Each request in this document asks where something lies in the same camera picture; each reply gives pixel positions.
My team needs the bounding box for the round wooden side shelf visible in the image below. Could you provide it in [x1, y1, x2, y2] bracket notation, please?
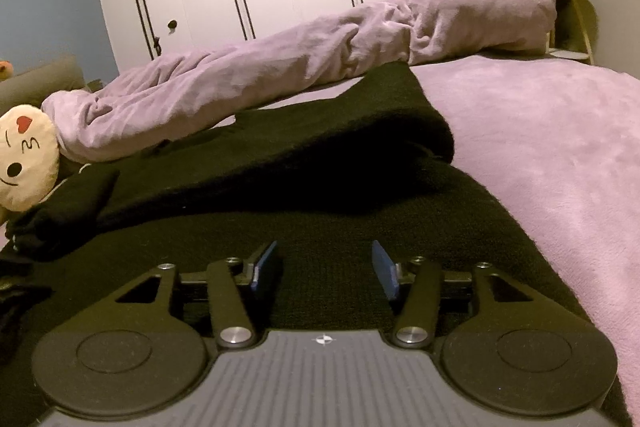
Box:
[547, 0, 598, 66]

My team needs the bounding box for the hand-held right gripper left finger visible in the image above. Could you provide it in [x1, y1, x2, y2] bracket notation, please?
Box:
[116, 241, 280, 350]

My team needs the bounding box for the black knit sweater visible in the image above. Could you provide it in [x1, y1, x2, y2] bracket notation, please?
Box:
[0, 62, 633, 427]

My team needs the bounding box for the rolled purple duvet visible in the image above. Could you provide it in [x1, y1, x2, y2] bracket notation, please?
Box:
[42, 0, 558, 164]

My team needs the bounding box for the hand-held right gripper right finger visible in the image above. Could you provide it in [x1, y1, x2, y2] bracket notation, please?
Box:
[371, 241, 532, 350]

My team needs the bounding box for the cream emoji face pillow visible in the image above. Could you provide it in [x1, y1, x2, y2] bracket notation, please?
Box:
[0, 103, 61, 212]

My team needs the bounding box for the olive green cushion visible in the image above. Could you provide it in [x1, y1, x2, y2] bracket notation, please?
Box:
[0, 56, 86, 115]

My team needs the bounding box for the bed with purple sheet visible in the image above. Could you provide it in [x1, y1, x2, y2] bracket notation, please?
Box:
[0, 54, 640, 410]

